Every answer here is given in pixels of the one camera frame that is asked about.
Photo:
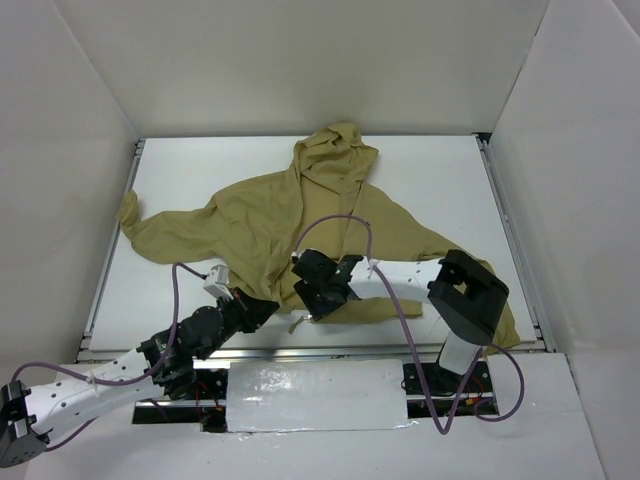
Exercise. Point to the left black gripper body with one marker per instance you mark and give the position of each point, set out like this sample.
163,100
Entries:
257,310

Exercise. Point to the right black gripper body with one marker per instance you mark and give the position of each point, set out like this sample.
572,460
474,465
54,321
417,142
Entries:
310,282

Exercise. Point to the tan hooded zip jacket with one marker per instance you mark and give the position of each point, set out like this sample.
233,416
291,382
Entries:
323,201

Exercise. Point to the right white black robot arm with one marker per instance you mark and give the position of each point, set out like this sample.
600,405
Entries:
469,298

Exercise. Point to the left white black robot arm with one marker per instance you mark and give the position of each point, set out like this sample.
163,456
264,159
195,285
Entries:
34,418

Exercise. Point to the white foil covered panel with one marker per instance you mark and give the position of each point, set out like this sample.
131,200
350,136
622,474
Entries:
336,395

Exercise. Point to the front aluminium rail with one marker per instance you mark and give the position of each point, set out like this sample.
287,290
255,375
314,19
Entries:
91,357

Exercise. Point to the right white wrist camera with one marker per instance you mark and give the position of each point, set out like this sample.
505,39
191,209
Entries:
307,255

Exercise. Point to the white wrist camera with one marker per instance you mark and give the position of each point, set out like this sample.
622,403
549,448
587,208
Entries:
216,282
307,255

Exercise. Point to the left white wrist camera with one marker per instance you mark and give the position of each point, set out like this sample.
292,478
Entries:
216,282

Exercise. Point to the left aluminium side rail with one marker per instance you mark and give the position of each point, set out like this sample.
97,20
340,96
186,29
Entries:
95,305

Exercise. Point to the aluminium side rail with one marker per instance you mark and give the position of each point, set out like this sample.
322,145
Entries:
95,305
532,299

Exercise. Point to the right aluminium side rail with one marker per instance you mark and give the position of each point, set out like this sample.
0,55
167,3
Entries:
532,299

